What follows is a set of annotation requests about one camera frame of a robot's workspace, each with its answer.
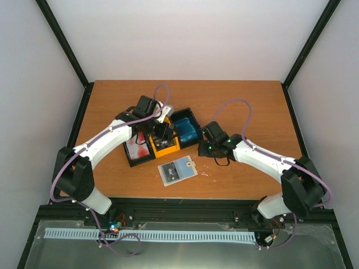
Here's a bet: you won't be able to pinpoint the black vip card stack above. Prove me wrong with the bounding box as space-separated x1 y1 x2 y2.
152 136 175 151

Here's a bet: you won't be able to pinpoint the black aluminium table frame rail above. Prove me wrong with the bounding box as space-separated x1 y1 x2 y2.
36 196 337 233

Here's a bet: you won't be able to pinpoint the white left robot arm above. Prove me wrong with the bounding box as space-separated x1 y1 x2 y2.
50 95 174 226

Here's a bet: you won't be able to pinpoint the black bin with red cards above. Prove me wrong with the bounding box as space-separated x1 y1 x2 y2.
123 132 155 167

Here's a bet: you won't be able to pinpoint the red white card stack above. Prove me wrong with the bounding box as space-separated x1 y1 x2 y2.
126 132 150 161

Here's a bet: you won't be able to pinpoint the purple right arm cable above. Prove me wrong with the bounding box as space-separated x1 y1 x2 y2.
213 98 334 250

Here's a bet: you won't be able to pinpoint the yellow plastic bin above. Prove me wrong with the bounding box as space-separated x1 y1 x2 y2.
148 116 181 159

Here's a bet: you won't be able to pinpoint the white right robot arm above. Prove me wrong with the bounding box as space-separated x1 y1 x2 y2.
198 121 327 226

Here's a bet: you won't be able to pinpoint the blue card stack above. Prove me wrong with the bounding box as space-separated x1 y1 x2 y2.
174 117 199 143

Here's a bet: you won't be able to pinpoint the light blue slotted cable duct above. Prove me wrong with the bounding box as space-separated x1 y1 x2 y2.
43 228 256 244

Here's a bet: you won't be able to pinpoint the black bin with blue cards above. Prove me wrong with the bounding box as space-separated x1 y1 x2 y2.
170 108 202 149

